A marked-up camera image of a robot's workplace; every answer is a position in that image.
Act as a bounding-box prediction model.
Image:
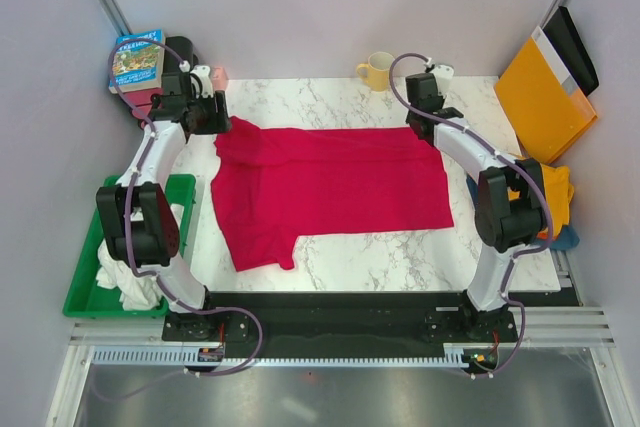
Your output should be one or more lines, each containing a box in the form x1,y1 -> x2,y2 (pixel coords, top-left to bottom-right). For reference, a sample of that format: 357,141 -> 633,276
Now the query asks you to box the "crimson red t-shirt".
211,117 -> 454,272

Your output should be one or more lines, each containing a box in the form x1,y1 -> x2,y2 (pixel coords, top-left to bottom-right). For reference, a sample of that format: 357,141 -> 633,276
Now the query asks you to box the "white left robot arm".
96,65 -> 231,340

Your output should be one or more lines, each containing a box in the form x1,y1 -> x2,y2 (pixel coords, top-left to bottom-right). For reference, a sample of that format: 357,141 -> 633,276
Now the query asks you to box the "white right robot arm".
405,71 -> 551,341

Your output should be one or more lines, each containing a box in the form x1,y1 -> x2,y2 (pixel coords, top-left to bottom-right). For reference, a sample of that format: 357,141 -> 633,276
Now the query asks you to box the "small pink box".
210,67 -> 229,91

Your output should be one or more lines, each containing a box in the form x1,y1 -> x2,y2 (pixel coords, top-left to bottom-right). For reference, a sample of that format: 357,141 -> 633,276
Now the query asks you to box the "yellow ceramic mug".
356,52 -> 395,92

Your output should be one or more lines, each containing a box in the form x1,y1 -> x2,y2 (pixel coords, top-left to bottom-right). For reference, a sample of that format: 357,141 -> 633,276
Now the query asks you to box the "black pink drawer organizer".
114,29 -> 197,121

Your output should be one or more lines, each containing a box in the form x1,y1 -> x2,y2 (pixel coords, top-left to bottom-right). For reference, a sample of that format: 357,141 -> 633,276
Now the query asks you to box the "blue treehouse paperback book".
112,41 -> 165,93

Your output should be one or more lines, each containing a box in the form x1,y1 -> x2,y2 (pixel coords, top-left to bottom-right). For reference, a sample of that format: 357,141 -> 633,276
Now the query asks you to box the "orange padded envelope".
494,27 -> 598,164

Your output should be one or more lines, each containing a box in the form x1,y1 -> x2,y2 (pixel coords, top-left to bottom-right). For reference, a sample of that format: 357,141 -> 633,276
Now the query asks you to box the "black folder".
543,6 -> 599,96

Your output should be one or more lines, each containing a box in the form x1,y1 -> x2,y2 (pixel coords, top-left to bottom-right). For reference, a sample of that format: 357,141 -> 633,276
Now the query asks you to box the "white crumpled t-shirt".
96,240 -> 163,311

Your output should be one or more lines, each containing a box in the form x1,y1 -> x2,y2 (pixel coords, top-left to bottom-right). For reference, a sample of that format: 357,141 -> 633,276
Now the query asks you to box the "folded blue t-shirt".
466,175 -> 580,251

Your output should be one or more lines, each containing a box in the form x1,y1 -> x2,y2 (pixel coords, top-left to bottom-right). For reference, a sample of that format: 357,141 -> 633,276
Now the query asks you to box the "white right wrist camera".
425,62 -> 455,97

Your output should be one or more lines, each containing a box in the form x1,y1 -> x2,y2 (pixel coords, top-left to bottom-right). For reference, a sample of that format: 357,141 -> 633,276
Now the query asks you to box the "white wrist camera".
425,62 -> 455,97
190,65 -> 214,98

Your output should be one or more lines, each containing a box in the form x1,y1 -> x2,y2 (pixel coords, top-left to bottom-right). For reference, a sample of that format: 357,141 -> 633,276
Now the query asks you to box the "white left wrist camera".
190,65 -> 214,98

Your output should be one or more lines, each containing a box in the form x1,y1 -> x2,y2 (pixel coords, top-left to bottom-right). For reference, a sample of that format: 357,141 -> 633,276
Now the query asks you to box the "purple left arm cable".
89,38 -> 264,402

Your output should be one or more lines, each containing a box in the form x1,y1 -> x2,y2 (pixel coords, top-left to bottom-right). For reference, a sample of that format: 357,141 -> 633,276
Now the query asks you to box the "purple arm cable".
388,52 -> 555,381
89,38 -> 264,402

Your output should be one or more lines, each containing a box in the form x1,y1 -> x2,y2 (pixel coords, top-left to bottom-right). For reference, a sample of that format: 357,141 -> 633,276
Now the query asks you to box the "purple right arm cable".
388,52 -> 555,381

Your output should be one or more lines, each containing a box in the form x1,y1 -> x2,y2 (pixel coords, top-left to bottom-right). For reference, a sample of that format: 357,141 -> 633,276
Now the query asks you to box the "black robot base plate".
162,292 -> 517,360

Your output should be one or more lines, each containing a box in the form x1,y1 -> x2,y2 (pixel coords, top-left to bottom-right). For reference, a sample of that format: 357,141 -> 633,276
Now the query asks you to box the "white slotted cable duct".
91,346 -> 469,368

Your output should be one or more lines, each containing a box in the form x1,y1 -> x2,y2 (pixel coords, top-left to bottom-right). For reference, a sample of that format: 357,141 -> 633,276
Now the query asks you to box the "aluminium frame rail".
69,306 -> 615,348

